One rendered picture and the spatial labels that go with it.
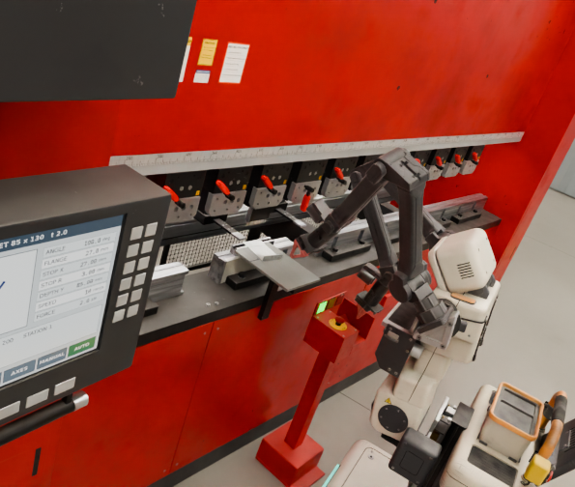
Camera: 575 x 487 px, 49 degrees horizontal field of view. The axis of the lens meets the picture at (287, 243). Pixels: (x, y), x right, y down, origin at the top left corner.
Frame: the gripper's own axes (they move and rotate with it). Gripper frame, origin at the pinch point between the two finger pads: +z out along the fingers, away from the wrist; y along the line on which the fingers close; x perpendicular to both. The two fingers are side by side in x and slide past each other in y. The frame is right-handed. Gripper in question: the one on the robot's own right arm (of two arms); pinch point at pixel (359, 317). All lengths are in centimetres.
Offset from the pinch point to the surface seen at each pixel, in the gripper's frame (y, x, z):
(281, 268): 23.1, 34.9, -15.3
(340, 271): 20.4, -10.3, -2.7
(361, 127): 44, -6, -58
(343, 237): 33.1, -24.3, -7.0
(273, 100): 49, 48, -67
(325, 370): -4.4, 8.2, 24.0
